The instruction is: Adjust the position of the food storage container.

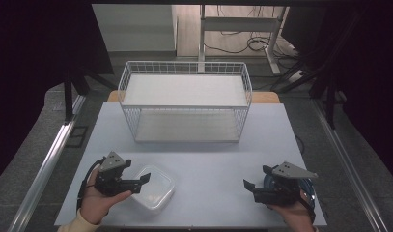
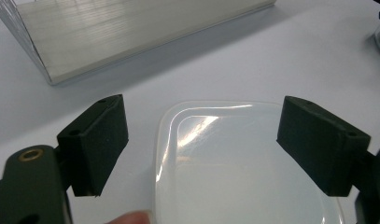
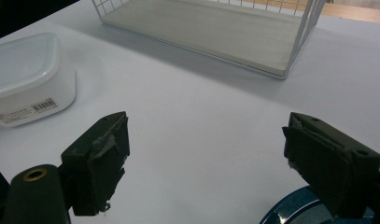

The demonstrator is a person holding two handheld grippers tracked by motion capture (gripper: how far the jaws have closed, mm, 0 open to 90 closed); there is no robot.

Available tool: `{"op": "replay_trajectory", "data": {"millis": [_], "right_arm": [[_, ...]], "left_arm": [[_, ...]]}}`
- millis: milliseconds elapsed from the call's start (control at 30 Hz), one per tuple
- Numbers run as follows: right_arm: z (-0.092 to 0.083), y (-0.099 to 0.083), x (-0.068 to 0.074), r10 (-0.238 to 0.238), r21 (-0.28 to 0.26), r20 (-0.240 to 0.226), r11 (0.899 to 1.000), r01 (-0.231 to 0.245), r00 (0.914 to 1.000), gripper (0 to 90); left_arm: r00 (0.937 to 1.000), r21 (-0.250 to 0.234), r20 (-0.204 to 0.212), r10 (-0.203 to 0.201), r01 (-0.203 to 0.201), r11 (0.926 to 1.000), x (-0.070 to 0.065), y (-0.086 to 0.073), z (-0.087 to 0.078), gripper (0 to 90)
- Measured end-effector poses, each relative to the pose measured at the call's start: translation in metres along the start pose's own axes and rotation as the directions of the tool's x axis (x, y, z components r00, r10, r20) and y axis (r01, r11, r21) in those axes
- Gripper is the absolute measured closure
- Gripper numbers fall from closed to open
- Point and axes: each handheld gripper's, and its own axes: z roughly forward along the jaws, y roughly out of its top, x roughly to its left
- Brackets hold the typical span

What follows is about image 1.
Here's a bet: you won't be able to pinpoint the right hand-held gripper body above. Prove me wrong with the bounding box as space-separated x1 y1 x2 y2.
253 161 319 208

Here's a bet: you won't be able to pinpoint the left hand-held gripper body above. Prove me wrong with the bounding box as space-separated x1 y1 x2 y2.
94 151 141 197

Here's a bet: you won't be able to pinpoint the clear square plastic container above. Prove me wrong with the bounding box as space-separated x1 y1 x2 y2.
129 164 177 212

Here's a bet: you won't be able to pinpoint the white wire storage rack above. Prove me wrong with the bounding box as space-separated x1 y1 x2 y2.
117 60 253 144

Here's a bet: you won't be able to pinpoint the person's right hand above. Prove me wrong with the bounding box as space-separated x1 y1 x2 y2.
269 189 316 232

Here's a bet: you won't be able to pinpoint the person's left hand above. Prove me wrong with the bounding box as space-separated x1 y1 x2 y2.
79 168 133 225

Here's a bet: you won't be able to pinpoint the light wooden desk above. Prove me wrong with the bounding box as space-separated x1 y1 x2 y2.
106 90 281 104

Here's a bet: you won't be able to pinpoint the black tripod stand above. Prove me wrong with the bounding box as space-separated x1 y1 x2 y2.
269 6 362 131
62 62 119 126

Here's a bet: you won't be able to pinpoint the white cabinet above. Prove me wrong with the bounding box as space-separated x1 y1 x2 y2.
91 3 178 53

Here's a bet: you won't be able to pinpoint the dark curtain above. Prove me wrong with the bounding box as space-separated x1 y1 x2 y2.
0 0 115 189
282 4 393 187

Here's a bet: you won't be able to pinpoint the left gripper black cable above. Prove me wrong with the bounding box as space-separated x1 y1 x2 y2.
75 156 107 213

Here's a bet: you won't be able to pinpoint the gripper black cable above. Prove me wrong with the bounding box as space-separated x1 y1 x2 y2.
298 189 317 224
75 156 107 213

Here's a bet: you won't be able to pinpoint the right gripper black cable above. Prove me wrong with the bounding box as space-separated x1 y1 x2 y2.
298 189 317 224

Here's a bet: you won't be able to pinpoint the black square floor frame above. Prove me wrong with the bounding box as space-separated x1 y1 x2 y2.
66 125 89 149

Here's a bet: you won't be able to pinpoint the metal floor rail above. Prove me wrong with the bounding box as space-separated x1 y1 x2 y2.
7 94 88 232
312 96 390 232

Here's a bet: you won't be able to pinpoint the black floor cables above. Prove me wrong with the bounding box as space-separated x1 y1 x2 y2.
203 4 299 61

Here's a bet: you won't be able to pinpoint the white metal desk frame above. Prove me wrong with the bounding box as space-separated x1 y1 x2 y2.
198 4 289 75

